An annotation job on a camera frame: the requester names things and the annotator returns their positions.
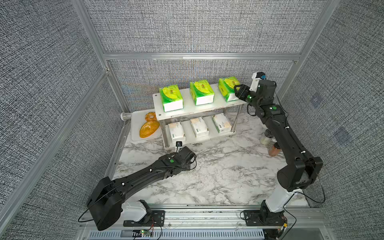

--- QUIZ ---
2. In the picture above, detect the white two-tier shelf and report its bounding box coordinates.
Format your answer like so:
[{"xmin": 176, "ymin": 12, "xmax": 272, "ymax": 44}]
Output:
[{"xmin": 153, "ymin": 84, "xmax": 245, "ymax": 150}]

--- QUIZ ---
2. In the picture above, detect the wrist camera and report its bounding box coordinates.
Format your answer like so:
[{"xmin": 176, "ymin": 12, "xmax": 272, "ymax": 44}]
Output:
[
  {"xmin": 250, "ymin": 72, "xmax": 266, "ymax": 92},
  {"xmin": 176, "ymin": 141, "xmax": 183, "ymax": 153}
]

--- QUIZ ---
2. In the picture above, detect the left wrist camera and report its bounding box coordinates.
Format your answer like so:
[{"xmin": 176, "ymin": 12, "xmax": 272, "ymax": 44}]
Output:
[{"xmin": 176, "ymin": 141, "xmax": 183, "ymax": 153}]

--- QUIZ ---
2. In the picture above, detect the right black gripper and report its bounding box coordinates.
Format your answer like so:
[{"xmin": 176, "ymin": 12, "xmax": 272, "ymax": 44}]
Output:
[{"xmin": 236, "ymin": 84, "xmax": 265, "ymax": 112}]

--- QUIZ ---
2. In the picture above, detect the green tissue pack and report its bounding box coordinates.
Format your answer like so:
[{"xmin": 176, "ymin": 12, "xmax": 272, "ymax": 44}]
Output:
[
  {"xmin": 218, "ymin": 77, "xmax": 241, "ymax": 102},
  {"xmin": 159, "ymin": 85, "xmax": 184, "ymax": 112},
  {"xmin": 190, "ymin": 80, "xmax": 215, "ymax": 106}
]

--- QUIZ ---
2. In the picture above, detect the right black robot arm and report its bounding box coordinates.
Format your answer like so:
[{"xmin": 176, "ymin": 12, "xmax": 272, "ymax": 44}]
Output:
[{"xmin": 234, "ymin": 79, "xmax": 323, "ymax": 213}]

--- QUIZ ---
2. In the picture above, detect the white cutting board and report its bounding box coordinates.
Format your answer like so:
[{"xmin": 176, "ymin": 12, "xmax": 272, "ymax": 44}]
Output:
[{"xmin": 130, "ymin": 109, "xmax": 163, "ymax": 142}]

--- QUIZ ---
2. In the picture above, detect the small orange bread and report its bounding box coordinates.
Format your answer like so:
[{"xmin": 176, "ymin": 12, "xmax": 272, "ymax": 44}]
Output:
[{"xmin": 145, "ymin": 112, "xmax": 157, "ymax": 122}]

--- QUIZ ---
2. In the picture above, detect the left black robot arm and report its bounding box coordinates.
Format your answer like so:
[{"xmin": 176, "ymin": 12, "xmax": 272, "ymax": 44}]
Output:
[{"xmin": 87, "ymin": 147, "xmax": 197, "ymax": 231}]

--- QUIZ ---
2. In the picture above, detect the clear shaker black lid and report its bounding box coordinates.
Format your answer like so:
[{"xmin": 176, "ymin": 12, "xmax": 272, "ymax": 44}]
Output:
[{"xmin": 260, "ymin": 129, "xmax": 274, "ymax": 146}]

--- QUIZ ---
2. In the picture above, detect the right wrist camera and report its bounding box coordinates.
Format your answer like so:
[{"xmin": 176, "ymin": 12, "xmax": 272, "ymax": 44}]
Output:
[{"xmin": 250, "ymin": 72, "xmax": 266, "ymax": 92}]

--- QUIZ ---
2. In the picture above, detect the grey tube end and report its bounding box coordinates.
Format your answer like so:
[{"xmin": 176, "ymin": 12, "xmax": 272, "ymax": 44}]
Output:
[{"xmin": 120, "ymin": 113, "xmax": 132, "ymax": 122}]

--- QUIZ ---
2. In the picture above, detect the aluminium front rail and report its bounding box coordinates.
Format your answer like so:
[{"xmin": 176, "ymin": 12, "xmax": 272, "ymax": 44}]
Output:
[{"xmin": 75, "ymin": 205, "xmax": 336, "ymax": 240}]

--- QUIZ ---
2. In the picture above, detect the white tissue pack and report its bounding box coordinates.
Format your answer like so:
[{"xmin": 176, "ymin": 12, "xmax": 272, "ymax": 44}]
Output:
[
  {"xmin": 168, "ymin": 122, "xmax": 186, "ymax": 143},
  {"xmin": 213, "ymin": 113, "xmax": 232, "ymax": 134},
  {"xmin": 190, "ymin": 117, "xmax": 209, "ymax": 138}
]

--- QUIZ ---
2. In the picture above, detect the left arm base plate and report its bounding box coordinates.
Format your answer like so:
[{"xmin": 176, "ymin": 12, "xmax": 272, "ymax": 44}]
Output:
[{"xmin": 123, "ymin": 211, "xmax": 166, "ymax": 227}]

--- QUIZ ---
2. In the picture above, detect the brown spice bottle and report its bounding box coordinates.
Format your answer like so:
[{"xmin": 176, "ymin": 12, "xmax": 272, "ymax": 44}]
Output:
[{"xmin": 268, "ymin": 142, "xmax": 281, "ymax": 157}]

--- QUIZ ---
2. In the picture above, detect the orange bread loaf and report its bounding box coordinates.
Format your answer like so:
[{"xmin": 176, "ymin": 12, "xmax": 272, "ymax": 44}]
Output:
[{"xmin": 139, "ymin": 121, "xmax": 160, "ymax": 138}]

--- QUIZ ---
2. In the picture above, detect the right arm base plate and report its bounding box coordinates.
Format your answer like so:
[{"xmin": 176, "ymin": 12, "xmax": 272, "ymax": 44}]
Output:
[{"xmin": 244, "ymin": 210, "xmax": 286, "ymax": 227}]

